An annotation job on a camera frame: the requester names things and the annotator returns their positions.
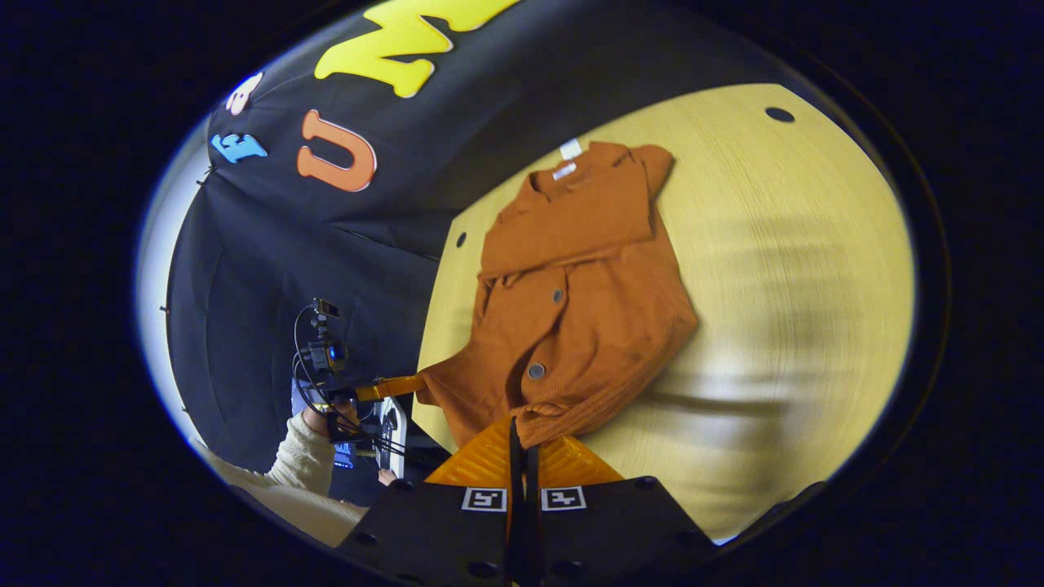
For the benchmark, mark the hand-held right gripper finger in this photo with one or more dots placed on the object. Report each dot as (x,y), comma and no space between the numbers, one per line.
(532,530)
(515,526)

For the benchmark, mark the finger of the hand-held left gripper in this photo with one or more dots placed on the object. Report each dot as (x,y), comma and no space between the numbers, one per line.
(391,387)

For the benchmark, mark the orange button jacket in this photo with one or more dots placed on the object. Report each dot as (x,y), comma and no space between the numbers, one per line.
(587,310)

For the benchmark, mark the black backdrop cloth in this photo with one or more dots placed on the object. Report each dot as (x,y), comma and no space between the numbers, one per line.
(269,269)

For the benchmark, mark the person's cream clothing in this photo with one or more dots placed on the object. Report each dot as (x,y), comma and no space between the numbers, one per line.
(310,518)

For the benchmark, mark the white paper tag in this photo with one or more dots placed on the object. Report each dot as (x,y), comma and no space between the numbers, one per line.
(571,149)

